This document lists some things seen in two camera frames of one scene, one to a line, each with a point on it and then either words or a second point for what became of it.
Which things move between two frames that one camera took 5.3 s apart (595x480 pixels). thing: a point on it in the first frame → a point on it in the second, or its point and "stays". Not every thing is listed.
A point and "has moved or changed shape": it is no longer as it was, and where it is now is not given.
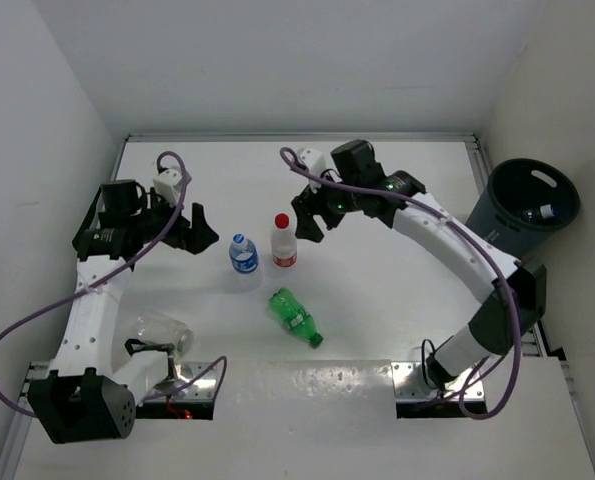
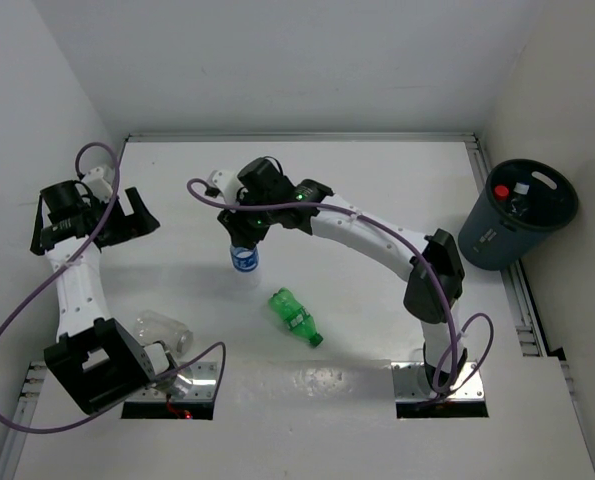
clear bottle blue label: [243, 254] stays
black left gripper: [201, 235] → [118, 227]
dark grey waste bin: [525, 201] stays
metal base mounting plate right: [410, 382] stays
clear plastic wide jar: [154, 327] stays
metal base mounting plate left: [201, 389] stays
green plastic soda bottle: [295, 316] stays
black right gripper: [306, 205] → [240, 232]
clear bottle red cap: [282, 221] has moved or changed shape
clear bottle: [533, 214] → [519, 201]
